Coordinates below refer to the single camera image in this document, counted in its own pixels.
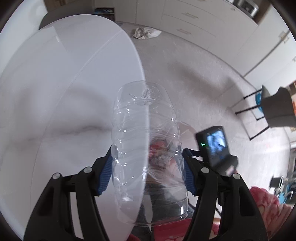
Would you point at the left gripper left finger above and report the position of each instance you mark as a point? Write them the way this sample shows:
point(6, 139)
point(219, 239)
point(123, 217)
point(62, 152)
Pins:
point(51, 218)

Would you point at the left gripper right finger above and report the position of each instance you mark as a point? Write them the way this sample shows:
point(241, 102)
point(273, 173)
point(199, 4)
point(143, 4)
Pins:
point(240, 217)

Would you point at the clear plastic bottle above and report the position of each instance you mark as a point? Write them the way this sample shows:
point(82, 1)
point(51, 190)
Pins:
point(148, 167)

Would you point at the dark grey chair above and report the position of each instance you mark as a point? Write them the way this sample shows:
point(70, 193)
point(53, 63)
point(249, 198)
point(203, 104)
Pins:
point(278, 109)

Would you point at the crumpled cloth on floor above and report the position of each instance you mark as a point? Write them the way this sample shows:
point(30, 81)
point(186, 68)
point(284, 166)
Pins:
point(143, 33)

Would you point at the black action camera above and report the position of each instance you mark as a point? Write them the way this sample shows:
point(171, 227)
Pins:
point(214, 150)

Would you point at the white cabinet wall unit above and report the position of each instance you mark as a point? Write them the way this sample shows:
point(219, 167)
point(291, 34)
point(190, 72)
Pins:
point(250, 36)

